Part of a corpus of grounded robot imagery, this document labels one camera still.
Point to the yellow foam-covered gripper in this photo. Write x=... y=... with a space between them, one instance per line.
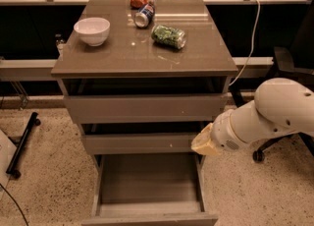
x=225 y=135

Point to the grey bottom drawer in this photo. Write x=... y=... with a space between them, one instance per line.
x=160 y=189

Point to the grey drawer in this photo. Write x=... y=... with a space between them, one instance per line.
x=156 y=137
x=145 y=108
x=160 y=189

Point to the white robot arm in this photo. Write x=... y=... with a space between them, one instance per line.
x=280 y=107

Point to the grey middle drawer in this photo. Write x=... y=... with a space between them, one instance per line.
x=156 y=137

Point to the grey drawer cabinet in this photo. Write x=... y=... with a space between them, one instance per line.
x=130 y=62

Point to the grey top drawer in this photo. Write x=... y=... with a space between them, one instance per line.
x=145 y=108

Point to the green soda can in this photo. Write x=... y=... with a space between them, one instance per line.
x=173 y=37

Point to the black office chair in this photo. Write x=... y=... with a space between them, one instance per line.
x=294 y=62

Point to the blue pepsi can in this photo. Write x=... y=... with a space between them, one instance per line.
x=144 y=15

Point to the white ceramic bowl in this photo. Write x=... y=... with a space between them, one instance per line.
x=92 y=31

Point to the black wheeled stand base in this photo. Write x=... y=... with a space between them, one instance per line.
x=21 y=143

